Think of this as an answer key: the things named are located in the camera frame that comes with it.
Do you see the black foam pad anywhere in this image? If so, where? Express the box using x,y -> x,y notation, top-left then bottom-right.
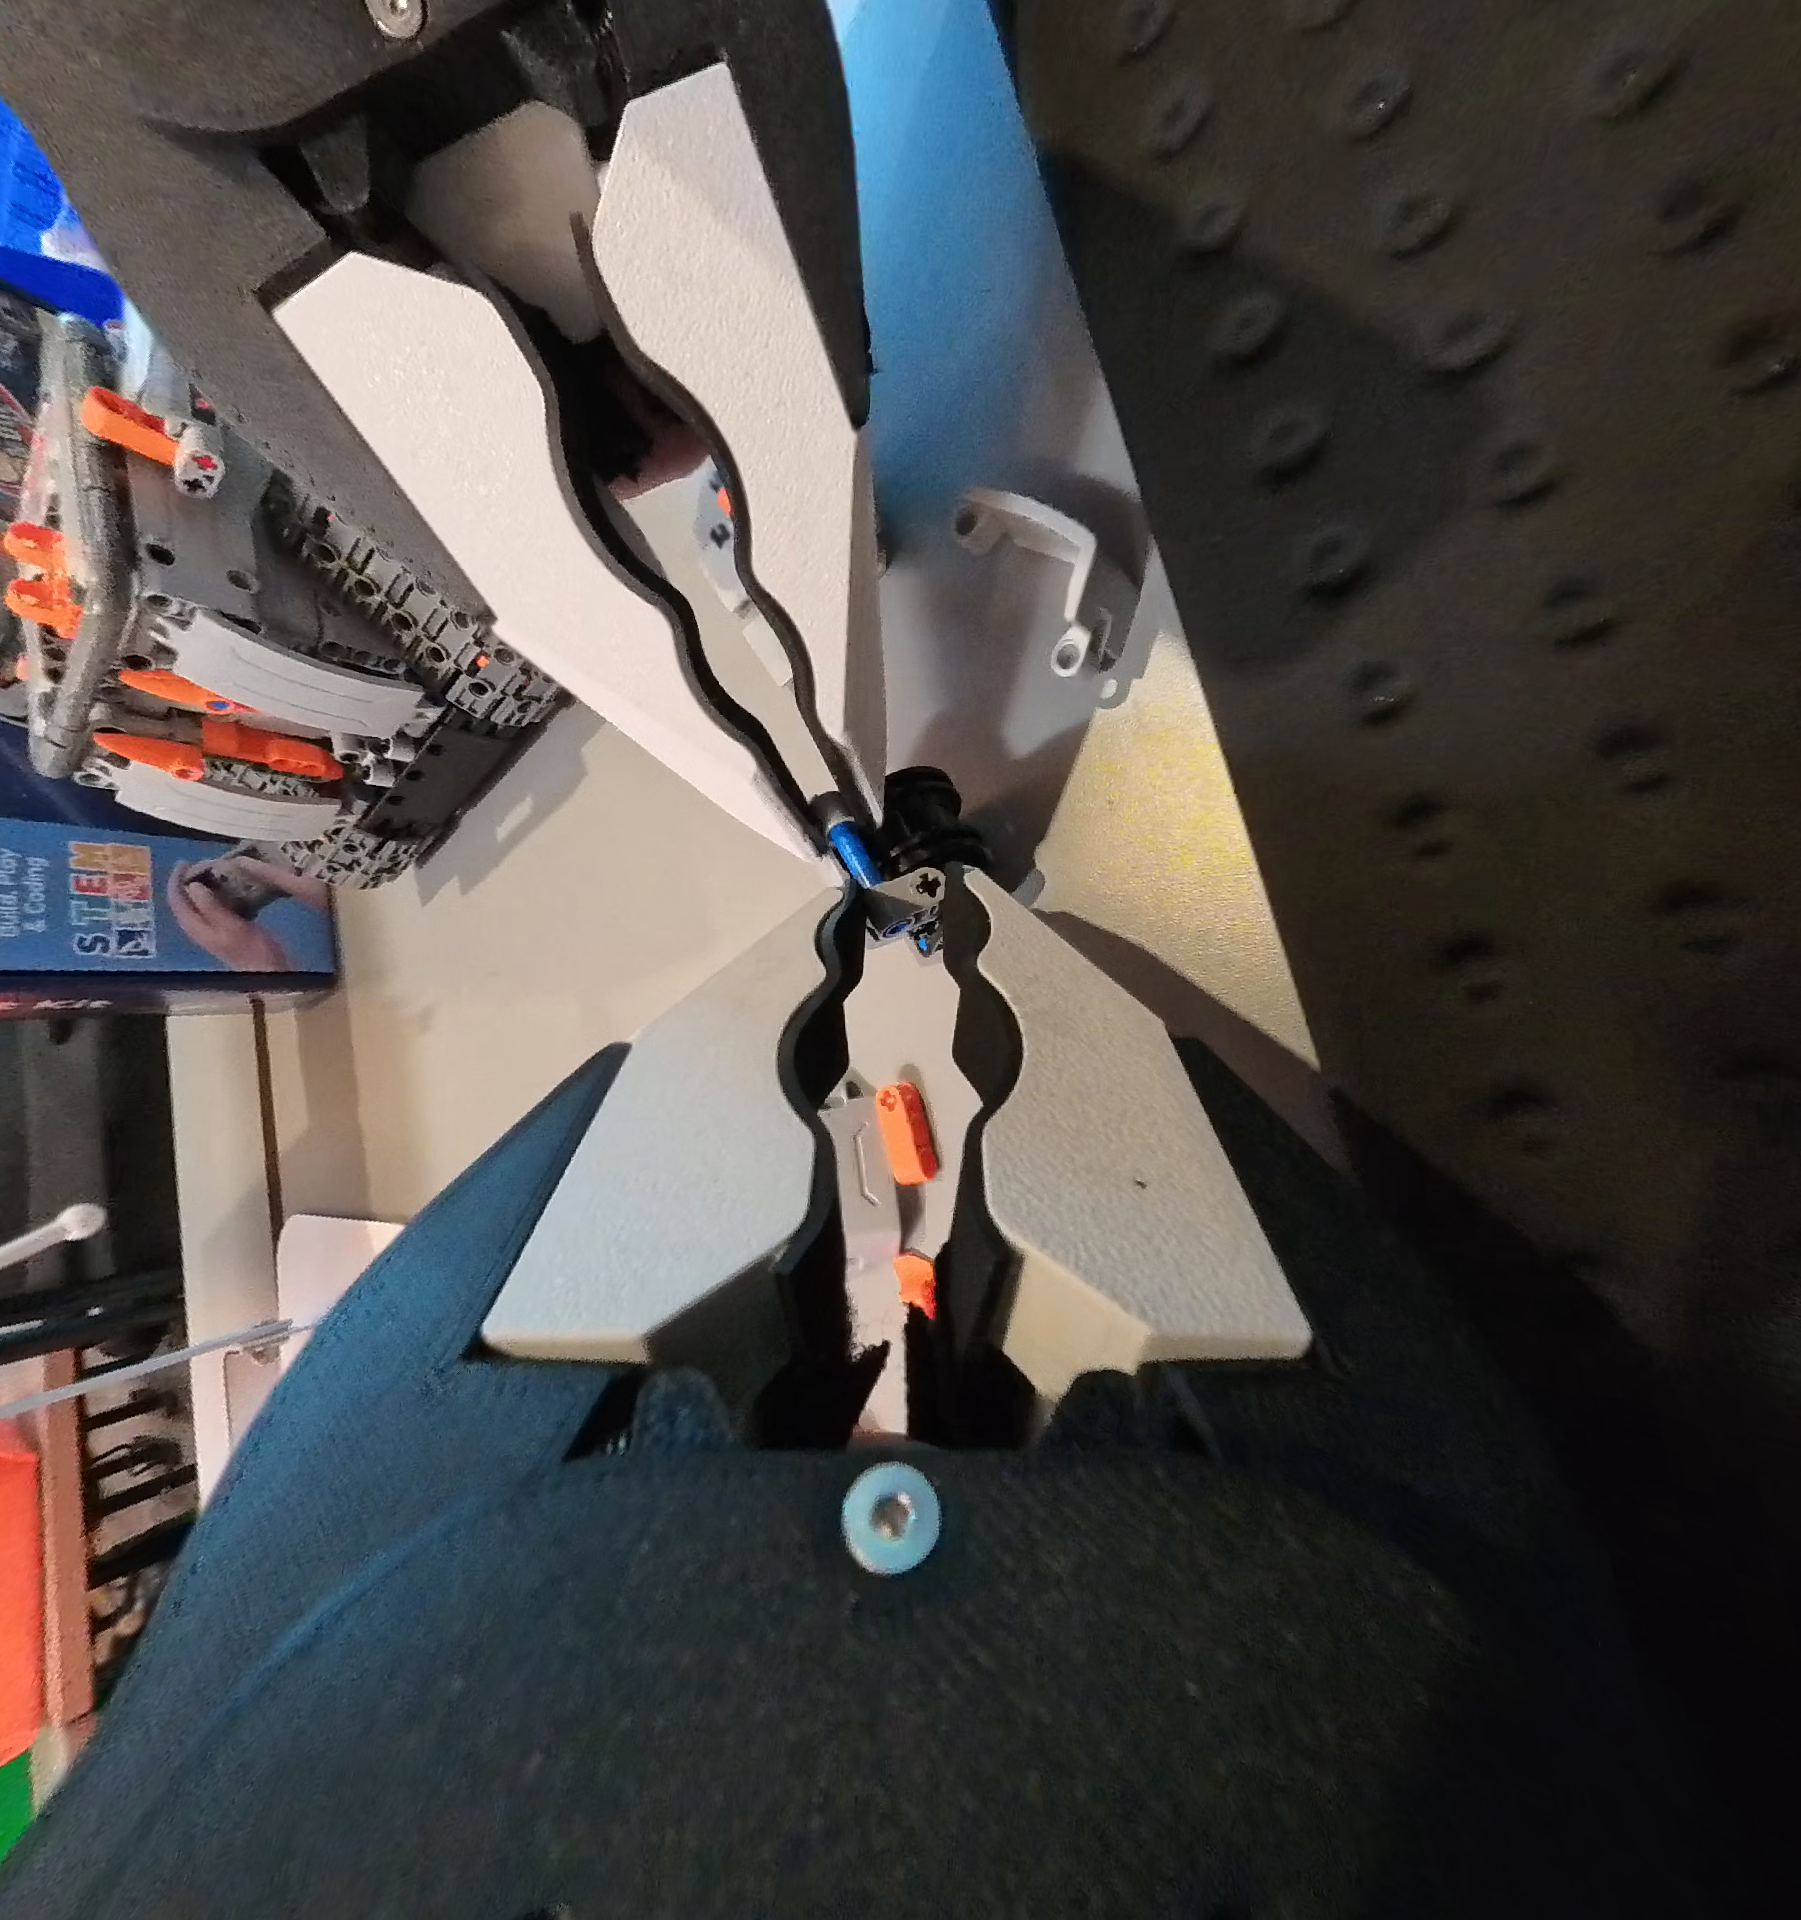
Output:
1017,0 -> 1801,1456

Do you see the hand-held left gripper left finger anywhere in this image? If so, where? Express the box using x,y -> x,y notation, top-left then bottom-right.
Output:
481,886 -> 873,1412

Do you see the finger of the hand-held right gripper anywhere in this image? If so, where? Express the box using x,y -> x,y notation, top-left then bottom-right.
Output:
583,58 -> 898,806
268,232 -> 844,858

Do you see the white book stand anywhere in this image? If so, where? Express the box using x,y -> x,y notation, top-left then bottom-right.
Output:
0,1194 -> 411,1448

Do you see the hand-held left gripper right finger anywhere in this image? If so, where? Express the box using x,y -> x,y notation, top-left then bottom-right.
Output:
932,871 -> 1318,1400

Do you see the grey curved toy part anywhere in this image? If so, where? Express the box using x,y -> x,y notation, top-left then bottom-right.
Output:
951,487 -> 1146,711

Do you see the blue robot kit box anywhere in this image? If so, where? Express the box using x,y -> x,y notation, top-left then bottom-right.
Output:
0,240 -> 350,1025

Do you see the grey orange tracked toy robot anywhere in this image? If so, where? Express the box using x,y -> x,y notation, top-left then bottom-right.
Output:
0,301 -> 589,899

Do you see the black toy wheel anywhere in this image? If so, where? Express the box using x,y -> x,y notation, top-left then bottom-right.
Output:
875,763 -> 982,876

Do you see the blue plastic bin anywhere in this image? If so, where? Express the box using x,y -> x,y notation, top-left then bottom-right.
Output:
0,46 -> 127,319

